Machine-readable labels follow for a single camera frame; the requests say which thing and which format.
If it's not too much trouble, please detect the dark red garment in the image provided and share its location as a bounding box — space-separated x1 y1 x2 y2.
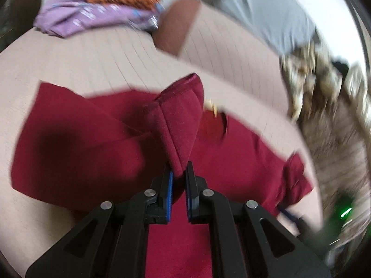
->
11 73 314 278

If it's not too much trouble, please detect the cream floral crumpled cloth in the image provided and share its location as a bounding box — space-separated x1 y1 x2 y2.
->
280 40 370 133

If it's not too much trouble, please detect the pink quilted bedspread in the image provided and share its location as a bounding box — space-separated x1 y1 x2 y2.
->
1 27 318 275

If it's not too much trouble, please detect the grey pillow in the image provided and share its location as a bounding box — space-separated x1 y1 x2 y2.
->
212 0 316 55

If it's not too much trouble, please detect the pink brown bolster pillow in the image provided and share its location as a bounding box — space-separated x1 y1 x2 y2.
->
152 0 289 115

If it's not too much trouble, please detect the purple floral cloth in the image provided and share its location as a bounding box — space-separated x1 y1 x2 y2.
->
33 0 164 38

